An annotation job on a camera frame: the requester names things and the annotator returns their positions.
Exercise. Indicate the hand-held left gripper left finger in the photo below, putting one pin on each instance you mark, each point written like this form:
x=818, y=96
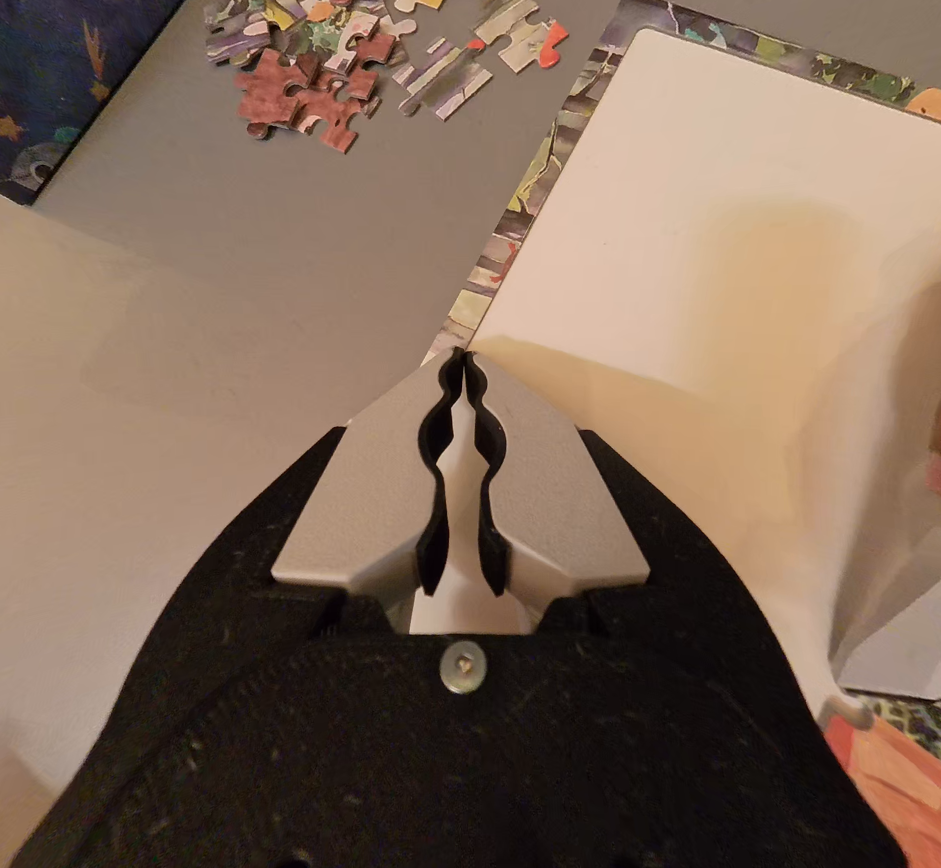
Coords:
x=353, y=508

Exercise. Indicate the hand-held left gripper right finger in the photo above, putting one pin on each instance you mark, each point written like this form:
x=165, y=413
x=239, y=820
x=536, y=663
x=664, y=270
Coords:
x=566, y=508

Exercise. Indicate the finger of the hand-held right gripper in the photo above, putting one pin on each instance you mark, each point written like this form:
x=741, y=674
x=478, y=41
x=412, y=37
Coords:
x=904, y=662

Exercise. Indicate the joined orange puzzle pieces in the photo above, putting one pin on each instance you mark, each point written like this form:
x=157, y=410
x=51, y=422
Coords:
x=897, y=787

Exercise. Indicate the puzzle frame tray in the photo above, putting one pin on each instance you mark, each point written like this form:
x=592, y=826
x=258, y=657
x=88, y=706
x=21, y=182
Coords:
x=698, y=185

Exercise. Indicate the pile of puzzle pieces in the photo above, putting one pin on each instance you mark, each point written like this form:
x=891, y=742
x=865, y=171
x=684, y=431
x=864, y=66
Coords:
x=272, y=96

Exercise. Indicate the printed puzzle storage box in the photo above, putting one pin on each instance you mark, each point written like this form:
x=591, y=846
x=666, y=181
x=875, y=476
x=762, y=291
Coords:
x=73, y=38

